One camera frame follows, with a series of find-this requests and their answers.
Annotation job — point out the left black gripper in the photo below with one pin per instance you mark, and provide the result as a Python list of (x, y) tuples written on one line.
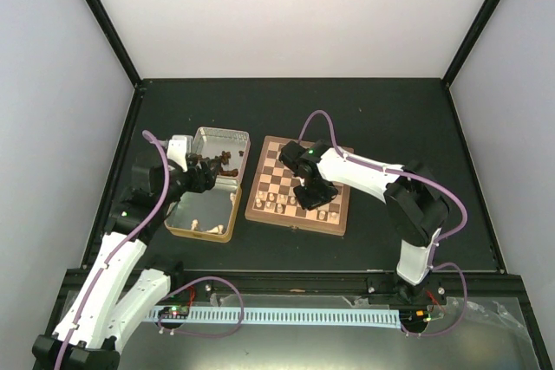
[(208, 179)]

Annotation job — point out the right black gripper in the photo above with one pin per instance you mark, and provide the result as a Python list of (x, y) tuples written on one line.
[(310, 204)]

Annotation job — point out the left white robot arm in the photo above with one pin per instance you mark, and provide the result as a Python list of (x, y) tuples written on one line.
[(104, 315)]

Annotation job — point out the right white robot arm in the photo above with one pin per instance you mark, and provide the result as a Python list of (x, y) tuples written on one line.
[(416, 210)]

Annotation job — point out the dark brown chess pieces pile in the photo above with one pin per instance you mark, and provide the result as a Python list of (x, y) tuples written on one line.
[(220, 162)]

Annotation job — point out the cream chess pieces pile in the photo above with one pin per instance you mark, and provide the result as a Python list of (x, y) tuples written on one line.
[(214, 215)]

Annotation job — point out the left small circuit board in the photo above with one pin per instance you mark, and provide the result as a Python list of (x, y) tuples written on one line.
[(174, 312)]

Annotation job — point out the small circuit board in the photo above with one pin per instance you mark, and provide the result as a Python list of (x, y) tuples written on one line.
[(425, 315), (174, 312)]

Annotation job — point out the right small circuit board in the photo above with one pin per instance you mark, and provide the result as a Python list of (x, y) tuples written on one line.
[(425, 315)]

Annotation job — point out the gold tin box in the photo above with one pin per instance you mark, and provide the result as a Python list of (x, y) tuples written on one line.
[(180, 214)]

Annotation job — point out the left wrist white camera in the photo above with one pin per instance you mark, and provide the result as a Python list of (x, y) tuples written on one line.
[(177, 149)]

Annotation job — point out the light blue slotted cable duct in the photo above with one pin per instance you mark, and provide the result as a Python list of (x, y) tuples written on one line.
[(371, 318)]

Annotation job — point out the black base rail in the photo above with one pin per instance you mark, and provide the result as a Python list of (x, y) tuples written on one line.
[(381, 288)]

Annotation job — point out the left black frame post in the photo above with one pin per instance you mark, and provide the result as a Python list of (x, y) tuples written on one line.
[(109, 31)]

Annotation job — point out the black frame post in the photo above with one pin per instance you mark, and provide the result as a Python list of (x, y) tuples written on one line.
[(109, 31), (473, 34)]

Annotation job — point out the right black frame post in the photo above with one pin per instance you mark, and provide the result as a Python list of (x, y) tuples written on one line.
[(473, 34)]

